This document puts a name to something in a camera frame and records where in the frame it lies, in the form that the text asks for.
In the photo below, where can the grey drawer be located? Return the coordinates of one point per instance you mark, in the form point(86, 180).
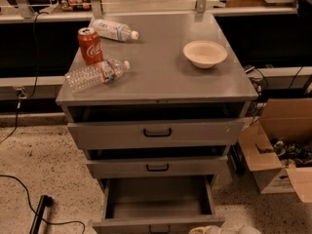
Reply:
point(149, 167)
point(157, 205)
point(152, 134)

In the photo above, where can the white paper bowl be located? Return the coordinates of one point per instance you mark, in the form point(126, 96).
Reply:
point(204, 54)

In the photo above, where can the open cardboard box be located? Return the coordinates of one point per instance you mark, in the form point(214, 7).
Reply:
point(283, 121)

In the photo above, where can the white labelled water bottle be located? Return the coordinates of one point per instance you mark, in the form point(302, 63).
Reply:
point(113, 30)

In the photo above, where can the grey metal drawer cabinet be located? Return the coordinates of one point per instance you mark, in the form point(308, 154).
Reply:
point(162, 84)

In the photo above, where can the red cola can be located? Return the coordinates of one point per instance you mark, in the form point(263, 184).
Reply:
point(90, 46)

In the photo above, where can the grey bottom drawer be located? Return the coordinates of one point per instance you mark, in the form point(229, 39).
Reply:
point(157, 205)

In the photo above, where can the grey top drawer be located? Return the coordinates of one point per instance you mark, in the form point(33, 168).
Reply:
point(152, 134)

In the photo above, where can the clear empty water bottle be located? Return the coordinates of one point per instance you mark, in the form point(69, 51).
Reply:
point(99, 73)

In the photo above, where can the grey middle drawer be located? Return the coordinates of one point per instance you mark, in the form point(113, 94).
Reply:
point(149, 167)

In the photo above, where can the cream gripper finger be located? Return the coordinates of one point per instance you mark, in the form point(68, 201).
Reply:
point(201, 230)

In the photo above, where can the black bar on floor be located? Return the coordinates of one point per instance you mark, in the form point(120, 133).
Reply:
point(44, 203)

